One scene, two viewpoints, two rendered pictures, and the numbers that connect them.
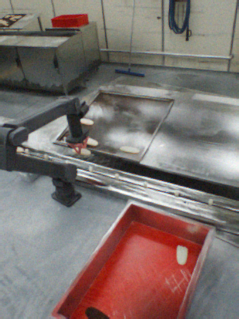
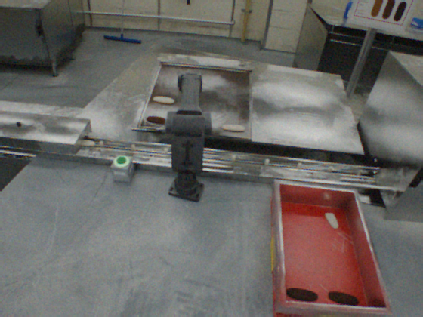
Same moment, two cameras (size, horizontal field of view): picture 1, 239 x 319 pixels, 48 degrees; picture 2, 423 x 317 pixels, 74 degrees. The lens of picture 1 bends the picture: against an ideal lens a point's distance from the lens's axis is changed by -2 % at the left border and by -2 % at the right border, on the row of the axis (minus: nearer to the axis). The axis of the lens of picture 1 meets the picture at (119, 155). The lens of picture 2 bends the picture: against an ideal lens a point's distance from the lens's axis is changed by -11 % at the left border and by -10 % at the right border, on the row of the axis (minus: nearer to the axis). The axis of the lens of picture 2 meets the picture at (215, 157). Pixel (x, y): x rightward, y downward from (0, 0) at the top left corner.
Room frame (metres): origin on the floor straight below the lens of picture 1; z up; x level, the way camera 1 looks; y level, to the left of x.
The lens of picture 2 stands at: (0.17, 0.59, 1.70)
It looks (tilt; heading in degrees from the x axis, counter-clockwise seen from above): 41 degrees down; 328
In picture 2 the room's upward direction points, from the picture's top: 7 degrees clockwise
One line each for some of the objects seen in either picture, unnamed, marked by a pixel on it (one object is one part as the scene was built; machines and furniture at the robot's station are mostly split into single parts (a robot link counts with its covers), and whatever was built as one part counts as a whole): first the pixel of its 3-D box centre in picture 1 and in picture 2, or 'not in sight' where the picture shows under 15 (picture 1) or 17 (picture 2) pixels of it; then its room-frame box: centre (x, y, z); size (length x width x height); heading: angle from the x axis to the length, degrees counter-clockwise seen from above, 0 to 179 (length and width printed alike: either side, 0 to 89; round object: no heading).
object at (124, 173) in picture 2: (29, 173); (123, 171); (1.06, 0.45, 0.84); 0.08 x 0.08 x 0.11; 58
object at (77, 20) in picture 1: (70, 20); not in sight; (4.84, 0.54, 0.94); 0.51 x 0.36 x 0.13; 62
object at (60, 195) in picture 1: (65, 190); (186, 183); (0.89, 0.25, 0.86); 0.12 x 0.09 x 0.08; 49
